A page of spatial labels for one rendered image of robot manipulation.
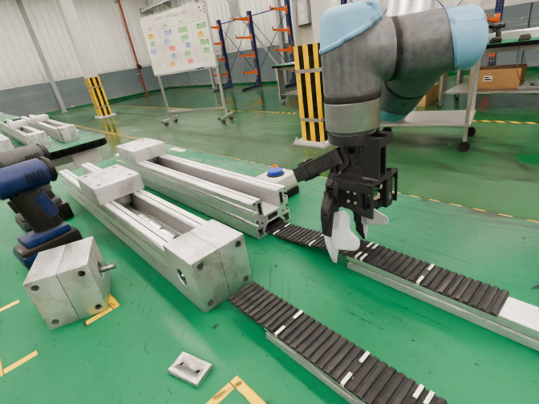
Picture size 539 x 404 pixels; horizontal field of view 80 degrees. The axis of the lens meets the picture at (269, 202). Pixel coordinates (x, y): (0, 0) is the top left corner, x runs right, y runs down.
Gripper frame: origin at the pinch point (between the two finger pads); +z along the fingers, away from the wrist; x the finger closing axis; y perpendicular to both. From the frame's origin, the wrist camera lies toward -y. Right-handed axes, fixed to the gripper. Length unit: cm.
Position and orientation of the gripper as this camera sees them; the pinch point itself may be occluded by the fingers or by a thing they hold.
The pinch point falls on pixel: (346, 243)
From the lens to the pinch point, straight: 57.7
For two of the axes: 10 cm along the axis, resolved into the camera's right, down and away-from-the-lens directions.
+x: 7.2, -3.9, 5.7
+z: 1.5, 8.9, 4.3
